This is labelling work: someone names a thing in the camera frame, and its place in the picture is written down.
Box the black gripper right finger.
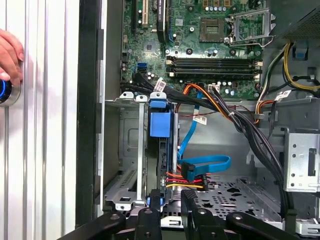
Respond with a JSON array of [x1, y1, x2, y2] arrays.
[[181, 189, 300, 240]]

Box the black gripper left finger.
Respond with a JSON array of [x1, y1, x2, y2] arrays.
[[57, 189, 163, 240]]

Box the hard disk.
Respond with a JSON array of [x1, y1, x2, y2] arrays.
[[146, 98, 179, 212]]

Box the round black tool blue ring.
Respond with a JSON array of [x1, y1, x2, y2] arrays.
[[0, 78, 21, 108]]

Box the metal disk bay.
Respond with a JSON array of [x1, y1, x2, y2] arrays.
[[103, 91, 181, 216]]

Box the person's hand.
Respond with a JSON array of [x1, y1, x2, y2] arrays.
[[0, 28, 25, 87]]

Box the metal optical drive cage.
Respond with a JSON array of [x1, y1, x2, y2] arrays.
[[282, 97, 320, 193]]

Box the black PC case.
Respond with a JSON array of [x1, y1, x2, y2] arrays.
[[76, 0, 320, 240]]

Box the black RAM slot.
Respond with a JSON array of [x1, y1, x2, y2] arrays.
[[166, 56, 263, 64], [168, 72, 263, 79], [166, 62, 263, 69], [168, 67, 263, 74]]

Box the green motherboard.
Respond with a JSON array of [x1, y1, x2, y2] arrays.
[[121, 0, 265, 100]]

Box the locking lever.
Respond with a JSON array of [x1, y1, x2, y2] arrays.
[[228, 35, 275, 48]]

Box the CPU socket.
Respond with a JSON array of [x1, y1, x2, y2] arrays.
[[199, 17, 226, 43]]

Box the black expansion slot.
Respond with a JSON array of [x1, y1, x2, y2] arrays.
[[131, 0, 138, 35]]

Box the white expansion slot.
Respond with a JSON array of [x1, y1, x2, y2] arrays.
[[142, 0, 149, 29]]

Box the metal socket cover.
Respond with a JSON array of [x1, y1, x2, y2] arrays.
[[226, 11, 276, 44]]

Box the grey power supply unit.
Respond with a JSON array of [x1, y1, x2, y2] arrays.
[[268, 0, 320, 41]]

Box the red orange power wire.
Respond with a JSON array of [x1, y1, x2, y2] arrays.
[[164, 171, 210, 193]]

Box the blue flat data wire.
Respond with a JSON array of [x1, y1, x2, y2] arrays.
[[176, 91, 232, 183]]

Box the black cable bundle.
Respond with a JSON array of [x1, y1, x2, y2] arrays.
[[119, 72, 294, 219]]

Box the white grey wire bundle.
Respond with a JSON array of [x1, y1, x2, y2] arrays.
[[254, 46, 288, 125]]

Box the yellow wires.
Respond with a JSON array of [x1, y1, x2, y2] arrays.
[[283, 42, 320, 91]]

